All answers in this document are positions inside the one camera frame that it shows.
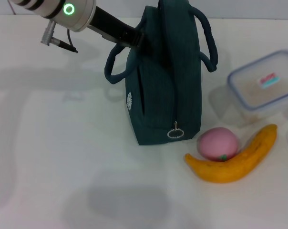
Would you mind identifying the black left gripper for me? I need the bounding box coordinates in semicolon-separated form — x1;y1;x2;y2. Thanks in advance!
88;6;145;50

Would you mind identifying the dark teal lunch bag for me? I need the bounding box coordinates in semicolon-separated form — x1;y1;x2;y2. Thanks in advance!
104;0;218;146

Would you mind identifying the clear food box blue lid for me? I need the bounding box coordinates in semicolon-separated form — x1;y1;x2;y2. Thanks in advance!
226;49;288;120

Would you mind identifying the pink toy peach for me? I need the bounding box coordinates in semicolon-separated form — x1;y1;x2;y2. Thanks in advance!
197;127;239;162

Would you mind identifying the yellow banana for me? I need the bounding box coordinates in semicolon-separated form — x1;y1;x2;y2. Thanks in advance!
184;124;278;184

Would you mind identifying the left arm connector cable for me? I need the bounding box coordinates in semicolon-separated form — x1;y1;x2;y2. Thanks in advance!
41;20;79;53

